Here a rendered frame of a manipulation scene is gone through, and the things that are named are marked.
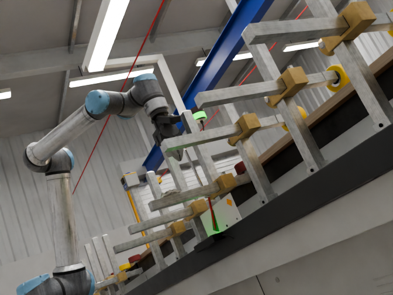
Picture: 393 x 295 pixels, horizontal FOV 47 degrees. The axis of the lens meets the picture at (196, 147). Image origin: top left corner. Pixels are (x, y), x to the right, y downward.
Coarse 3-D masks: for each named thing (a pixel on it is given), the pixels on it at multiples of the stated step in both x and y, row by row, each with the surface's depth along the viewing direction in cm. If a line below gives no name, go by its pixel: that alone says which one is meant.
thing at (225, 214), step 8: (224, 200) 157; (232, 200) 152; (216, 208) 162; (224, 208) 158; (232, 208) 153; (200, 216) 174; (208, 216) 168; (216, 216) 163; (224, 216) 159; (232, 216) 154; (240, 216) 151; (208, 224) 170; (224, 224) 160; (232, 224) 155; (208, 232) 171; (216, 232) 166
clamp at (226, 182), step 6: (228, 174) 157; (216, 180) 158; (222, 180) 155; (228, 180) 156; (234, 180) 157; (222, 186) 156; (228, 186) 155; (234, 186) 157; (222, 192) 158; (210, 198) 166
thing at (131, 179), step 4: (124, 176) 232; (128, 176) 232; (132, 176) 233; (136, 176) 234; (124, 180) 233; (128, 180) 231; (132, 180) 232; (136, 180) 233; (124, 184) 234; (128, 184) 230; (132, 184) 231; (136, 184) 232; (128, 188) 233
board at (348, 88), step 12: (384, 60) 115; (372, 72) 118; (348, 84) 126; (336, 96) 130; (348, 96) 128; (324, 108) 135; (336, 108) 136; (312, 120) 140; (288, 132) 150; (276, 144) 157; (288, 144) 154; (264, 156) 164; (228, 192) 193; (144, 252) 284; (132, 264) 308
